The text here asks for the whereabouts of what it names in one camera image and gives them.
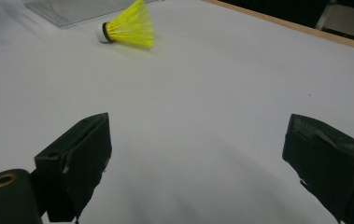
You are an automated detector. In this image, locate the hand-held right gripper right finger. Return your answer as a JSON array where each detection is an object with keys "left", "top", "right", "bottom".
[{"left": 281, "top": 113, "right": 354, "bottom": 224}]

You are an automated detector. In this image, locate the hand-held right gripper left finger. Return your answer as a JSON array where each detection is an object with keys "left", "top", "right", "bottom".
[{"left": 34, "top": 112, "right": 113, "bottom": 224}]

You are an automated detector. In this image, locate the yellow shuttlecock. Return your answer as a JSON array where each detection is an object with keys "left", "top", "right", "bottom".
[{"left": 94, "top": 0, "right": 155, "bottom": 49}]

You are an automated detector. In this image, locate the clear plastic box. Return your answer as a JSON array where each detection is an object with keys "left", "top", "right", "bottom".
[{"left": 21, "top": 0, "right": 163, "bottom": 30}]

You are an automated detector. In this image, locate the white object in dark room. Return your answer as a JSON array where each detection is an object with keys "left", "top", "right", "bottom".
[{"left": 315, "top": 3, "right": 354, "bottom": 43}]

